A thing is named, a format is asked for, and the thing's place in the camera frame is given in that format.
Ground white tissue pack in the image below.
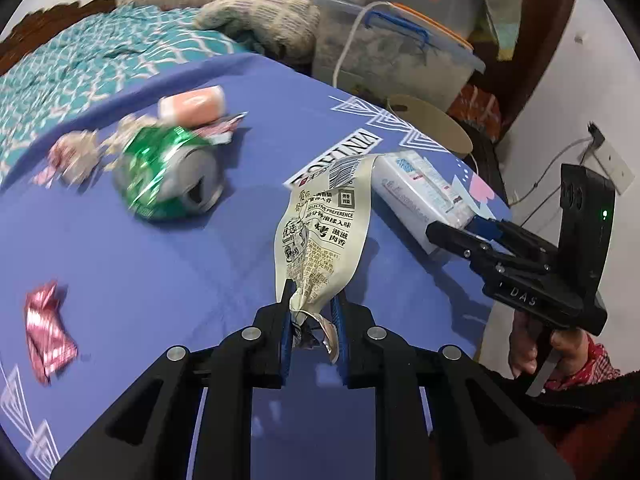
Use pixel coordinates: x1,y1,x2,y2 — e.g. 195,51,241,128
371,150,475,255

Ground cream printed snack bag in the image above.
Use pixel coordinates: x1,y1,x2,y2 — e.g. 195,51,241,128
274,155,376,362

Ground beige round trash bin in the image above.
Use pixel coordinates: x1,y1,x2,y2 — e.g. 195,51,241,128
387,94,473,158

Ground person's right hand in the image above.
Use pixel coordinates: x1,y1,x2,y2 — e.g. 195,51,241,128
509,311,589,378

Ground orange snack bag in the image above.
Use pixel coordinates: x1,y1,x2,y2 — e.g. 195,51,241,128
447,84,501,143

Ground pink crumpled foil wrapper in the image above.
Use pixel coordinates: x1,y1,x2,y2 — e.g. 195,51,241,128
23,280,78,386

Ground blue patterned bed sheet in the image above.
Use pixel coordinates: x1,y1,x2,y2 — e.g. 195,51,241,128
1,54,510,479

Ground green crushed soda can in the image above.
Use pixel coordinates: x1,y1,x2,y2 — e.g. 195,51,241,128
113,126,224,221

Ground cream grid pattern pillow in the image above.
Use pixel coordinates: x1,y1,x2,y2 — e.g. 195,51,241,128
194,0,320,65

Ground teal patterned quilt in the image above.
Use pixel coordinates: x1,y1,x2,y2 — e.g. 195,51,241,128
0,4,246,178

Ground dark wooden headboard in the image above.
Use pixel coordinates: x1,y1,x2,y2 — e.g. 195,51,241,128
0,0,116,76

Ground white wall socket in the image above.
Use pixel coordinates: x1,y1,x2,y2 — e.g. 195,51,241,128
588,122,634,195

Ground black power cable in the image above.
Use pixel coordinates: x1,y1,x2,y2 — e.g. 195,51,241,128
508,134,599,228

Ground clear storage box blue handle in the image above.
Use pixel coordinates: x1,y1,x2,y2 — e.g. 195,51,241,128
312,0,486,110

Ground white cable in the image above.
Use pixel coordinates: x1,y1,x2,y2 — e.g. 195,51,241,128
331,0,402,89

